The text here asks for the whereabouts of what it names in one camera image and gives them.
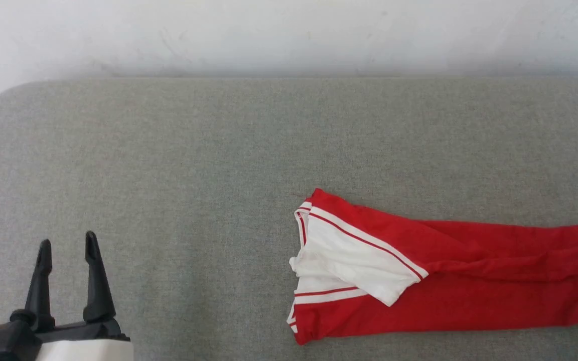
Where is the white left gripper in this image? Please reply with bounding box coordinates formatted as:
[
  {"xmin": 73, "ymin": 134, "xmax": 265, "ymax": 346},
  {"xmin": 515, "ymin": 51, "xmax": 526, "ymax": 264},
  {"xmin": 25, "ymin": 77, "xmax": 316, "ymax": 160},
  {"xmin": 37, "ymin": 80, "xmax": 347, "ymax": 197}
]
[{"xmin": 10, "ymin": 230, "xmax": 134, "ymax": 361}]

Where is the red basketball jersey number 23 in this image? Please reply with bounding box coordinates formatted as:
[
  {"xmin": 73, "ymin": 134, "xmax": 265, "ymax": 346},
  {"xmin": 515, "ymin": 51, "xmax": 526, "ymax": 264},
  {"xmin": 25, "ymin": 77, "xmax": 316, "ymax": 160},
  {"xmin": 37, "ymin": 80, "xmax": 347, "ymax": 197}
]
[{"xmin": 286, "ymin": 188, "xmax": 578, "ymax": 346}]

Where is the grey fabric sofa seat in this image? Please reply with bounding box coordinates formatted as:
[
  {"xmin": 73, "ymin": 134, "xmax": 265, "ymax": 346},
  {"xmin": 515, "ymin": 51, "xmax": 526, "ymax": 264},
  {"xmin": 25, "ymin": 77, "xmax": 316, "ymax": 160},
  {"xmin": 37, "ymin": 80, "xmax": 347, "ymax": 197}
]
[{"xmin": 0, "ymin": 76, "xmax": 578, "ymax": 361}]

